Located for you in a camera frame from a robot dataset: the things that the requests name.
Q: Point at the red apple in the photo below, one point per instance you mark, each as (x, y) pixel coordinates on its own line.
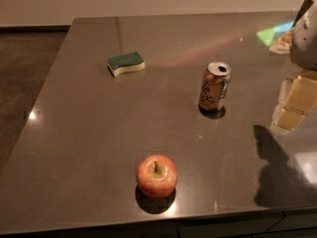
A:
(156, 176)

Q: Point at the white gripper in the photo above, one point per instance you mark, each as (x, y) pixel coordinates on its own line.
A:
(305, 45)

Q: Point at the orange soda can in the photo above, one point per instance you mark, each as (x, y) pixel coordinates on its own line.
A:
(214, 86)

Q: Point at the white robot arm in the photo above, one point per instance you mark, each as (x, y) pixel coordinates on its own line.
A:
(305, 5)

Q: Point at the green and yellow sponge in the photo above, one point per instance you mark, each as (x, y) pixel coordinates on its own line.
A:
(125, 63)

